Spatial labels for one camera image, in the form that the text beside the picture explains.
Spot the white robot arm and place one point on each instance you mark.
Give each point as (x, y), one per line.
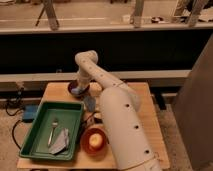
(118, 104)

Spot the grey folded cloth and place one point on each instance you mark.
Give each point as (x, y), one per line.
(61, 142)

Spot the metal fork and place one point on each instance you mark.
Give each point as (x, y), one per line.
(54, 125)

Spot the green plastic tray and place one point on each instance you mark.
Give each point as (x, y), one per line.
(54, 131)

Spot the grey cabinet side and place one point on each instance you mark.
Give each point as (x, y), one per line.
(193, 111)

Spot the blue power box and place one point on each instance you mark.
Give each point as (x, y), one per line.
(30, 113)

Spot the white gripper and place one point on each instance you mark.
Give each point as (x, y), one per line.
(83, 83)

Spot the purple bowl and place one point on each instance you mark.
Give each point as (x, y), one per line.
(74, 84)

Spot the yellow apple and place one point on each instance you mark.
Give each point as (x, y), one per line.
(95, 141)

